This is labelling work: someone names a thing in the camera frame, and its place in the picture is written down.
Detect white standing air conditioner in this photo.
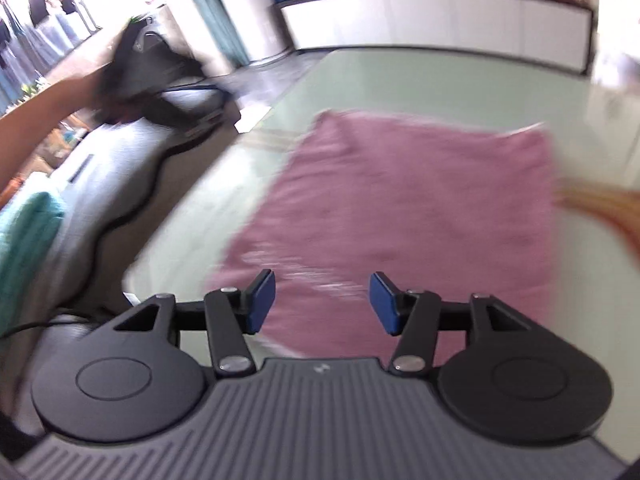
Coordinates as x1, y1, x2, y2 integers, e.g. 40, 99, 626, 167
202, 0, 295, 67

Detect grey upholstered chair dark trim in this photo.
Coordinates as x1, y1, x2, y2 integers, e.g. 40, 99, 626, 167
0, 77, 242, 311

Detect person's left forearm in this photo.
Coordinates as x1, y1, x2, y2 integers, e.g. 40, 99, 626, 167
0, 74, 108, 192

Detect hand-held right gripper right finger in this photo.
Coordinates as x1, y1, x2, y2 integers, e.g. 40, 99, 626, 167
369, 271, 533, 376

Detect hanging clothes rack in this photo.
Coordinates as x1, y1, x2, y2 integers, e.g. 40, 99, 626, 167
0, 0, 103, 106

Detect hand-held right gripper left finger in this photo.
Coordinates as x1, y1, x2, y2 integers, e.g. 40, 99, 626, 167
112, 269, 277, 378

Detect pink towel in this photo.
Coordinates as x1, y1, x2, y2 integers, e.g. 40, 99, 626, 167
207, 109, 563, 358

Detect teal curtain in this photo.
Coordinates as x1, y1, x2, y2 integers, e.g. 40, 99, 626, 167
177, 0, 251, 75

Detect teal cloth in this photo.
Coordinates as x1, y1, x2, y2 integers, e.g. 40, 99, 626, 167
0, 192, 67, 343

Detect white sideboard cabinet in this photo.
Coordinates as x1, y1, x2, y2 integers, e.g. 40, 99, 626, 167
277, 0, 596, 73

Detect black cable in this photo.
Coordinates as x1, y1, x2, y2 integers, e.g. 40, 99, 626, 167
0, 310, 108, 342

